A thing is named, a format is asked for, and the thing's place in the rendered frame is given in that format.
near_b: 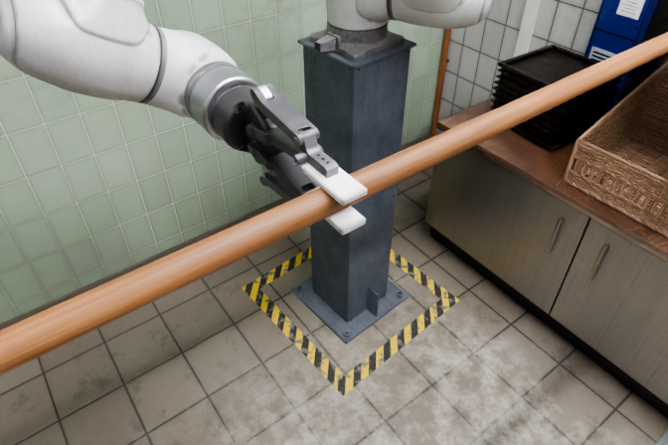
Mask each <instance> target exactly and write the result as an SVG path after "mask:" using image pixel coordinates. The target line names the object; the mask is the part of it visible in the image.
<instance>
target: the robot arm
mask: <svg viewBox="0 0 668 445"><path fill-rule="evenodd" d="M325 2H326V12H327V25H326V29H325V30H323V31H319V32H316V33H312V34H310V36H309V41H310V42H312V43H315V44H314V45H315V50H316V51H317V52H319V53H323V52H331V51H334V52H336V53H339V54H341V55H343V56H345V57H346V58H347V59H348V60H350V61H353V62H358V61H360V60H361V59H363V58H364V57H367V56H369V55H372V54H375V53H377V52H380V51H383V50H385V49H388V48H391V47H393V46H398V45H402V44H404V43H405V37H404V36H402V35H398V34H395V33H392V32H390V31H388V21H389V20H397V21H401V22H405V23H408V24H413V25H418V26H423V27H430V28H438V29H461V28H466V27H470V26H474V25H476V24H478V23H479V22H481V21H482V20H484V19H486V18H487V16H488V14H489V11H490V8H491V5H492V2H493V0H325ZM0 55H1V56H2V57H3V58H4V59H5V60H6V61H7V62H9V63H10V64H11V65H12V66H14V67H15V68H16V69H18V70H19V71H21V72H23V73H25V74H28V75H30V76H32V77H34V78H37V79H39V80H41V81H44V82H47V83H49V84H52V85H54V86H57V87H59V88H61V89H64V90H67V91H71V92H75V93H79V94H83V95H87V96H92V97H97V98H103V99H109V100H126V101H133V102H139V103H143V104H147V105H151V106H154V107H158V108H161V109H164V110H166V111H169V112H172V113H175V114H177V115H179V116H181V117H189V118H192V119H194V120H195V121H196V122H197V123H198V124H200V125H201V126H202V127H203V128H204V129H205V130H206V131H207V132H208V133H209V134H210V135H211V136H213V137H214V138H216V139H218V140H222V141H225V142H226V143H227V144H228V145H230V146H231V147H232V148H234V149H236V150H239V151H243V152H248V153H251V154H252V156H253V158H254V159H255V161H256V162H257V163H259V164H261V165H262V169H263V174H262V176H260V177H259V180H260V182H261V183H262V184H263V185H264V186H267V187H270V188H271V189H273V190H274V191H275V192H276V193H277V194H278V195H280V196H281V197H282V198H283V199H284V200H286V201H287V202H289V201H291V200H293V199H295V198H298V197H300V196H302V195H304V194H306V193H309V192H311V191H313V190H315V189H318V188H320V187H321V188H322V189H323V190H324V191H325V192H327V193H328V194H329V195H330V196H331V197H332V198H334V199H335V200H336V201H337V202H338V203H339V204H341V205H342V206H345V205H347V204H349V203H351V202H353V201H355V200H357V199H359V198H361V197H363V196H366V195H367V189H366V188H365V187H364V186H362V185H361V184H360V183H359V182H357V181H356V180H355V179H353V178H352V177H351V176H350V175H348V174H347V173H346V172H344V171H343V170H342V169H341V168H339V166H338V164H337V163H336V162H335V161H334V160H333V159H331V158H330V157H329V156H328V155H326V154H325V153H324V152H323V149H322V147H321V146H320V145H319V144H317V140H316V139H317V138H319V136H320V133H319V131H318V129H317V128H316V127H315V126H314V125H313V124H312V123H311V122H310V121H308V120H307V119H306V118H305V117H304V116H303V115H302V114H301V113H299V112H298V111H297V110H296V109H295V108H294V107H293V106H292V105H290V104H289V103H288V102H287V101H286V100H285V99H284V98H282V97H281V96H280V95H279V93H278V92H277V90H276V89H275V87H274V86H273V84H272V83H268V84H264V85H261V86H259V84H258V83H257V82H256V81H255V80H253V79H252V78H251V77H249V76H248V75H247V74H245V73H244V72H243V71H242V70H241V69H239V68H238V66H237V65H236V63H235V62H234V60H233V59H232V58H231V57H230V56H229V55H228V54H227V53H226V52H225V51H223V50H222V49H221V48H219V47H218V46H217V45H216V44H214V43H212V42H211V41H209V40H208V39H206V38H204V37H202V36H200V35H198V34H195V33H192V32H189V31H183V30H170V29H166V28H162V27H158V26H155V25H152V24H149V23H147V19H146V17H145V14H144V2H143V1H142V0H0ZM299 130H304V131H302V132H298V131H299ZM305 162H307V164H305V165H303V166H302V167H301V166H300V164H303V163H305ZM326 220H327V221H328V222H329V223H330V224H331V225H332V226H333V227H334V228H335V229H336V230H337V231H339V232H340V233H341V234H342V235H344V234H346V233H348V232H350V231H352V230H353V229H355V228H357V227H359V226H361V225H363V224H365V223H366V219H365V218H364V217H363V216H362V215H360V214H359V213H358V212H357V211H356V210H355V209H353V208H352V207H351V206H350V207H348V208H346V209H344V210H342V211H340V212H338V213H336V214H334V215H332V216H330V217H328V218H326Z"/></svg>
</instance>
